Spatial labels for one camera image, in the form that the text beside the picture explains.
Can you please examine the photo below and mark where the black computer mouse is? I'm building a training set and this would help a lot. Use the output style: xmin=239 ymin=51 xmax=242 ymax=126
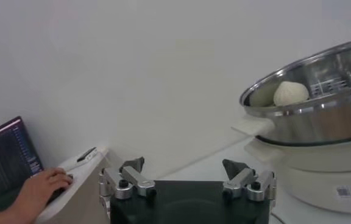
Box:
xmin=46 ymin=173 xmax=74 ymax=205

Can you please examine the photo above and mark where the person bare hand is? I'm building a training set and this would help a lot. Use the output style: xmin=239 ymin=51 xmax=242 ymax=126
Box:
xmin=18 ymin=167 xmax=74 ymax=217

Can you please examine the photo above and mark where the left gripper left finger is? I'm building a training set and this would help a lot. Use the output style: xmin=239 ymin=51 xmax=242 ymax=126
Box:
xmin=99 ymin=156 xmax=157 ymax=201

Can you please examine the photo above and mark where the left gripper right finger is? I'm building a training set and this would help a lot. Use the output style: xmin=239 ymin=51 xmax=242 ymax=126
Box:
xmin=222 ymin=158 xmax=277 ymax=203

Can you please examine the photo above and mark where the white steamed baozi bun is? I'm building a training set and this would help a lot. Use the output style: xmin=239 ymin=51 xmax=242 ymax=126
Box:
xmin=273 ymin=80 xmax=310 ymax=107

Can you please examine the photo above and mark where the white side table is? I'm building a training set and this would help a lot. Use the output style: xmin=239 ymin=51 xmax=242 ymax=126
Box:
xmin=35 ymin=145 xmax=111 ymax=224

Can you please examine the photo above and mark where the white electric cooker base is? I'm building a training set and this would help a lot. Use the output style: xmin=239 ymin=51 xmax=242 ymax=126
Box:
xmin=244 ymin=136 xmax=351 ymax=215

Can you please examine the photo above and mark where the person bare forearm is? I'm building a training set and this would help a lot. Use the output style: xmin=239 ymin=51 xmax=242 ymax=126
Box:
xmin=0 ymin=199 xmax=39 ymax=224

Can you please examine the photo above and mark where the perforated steel steamer basket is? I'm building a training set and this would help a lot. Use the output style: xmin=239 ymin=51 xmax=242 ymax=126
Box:
xmin=239 ymin=36 xmax=351 ymax=146

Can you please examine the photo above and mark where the laptop with dark text screen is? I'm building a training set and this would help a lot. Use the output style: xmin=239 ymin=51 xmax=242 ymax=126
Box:
xmin=0 ymin=116 xmax=44 ymax=212

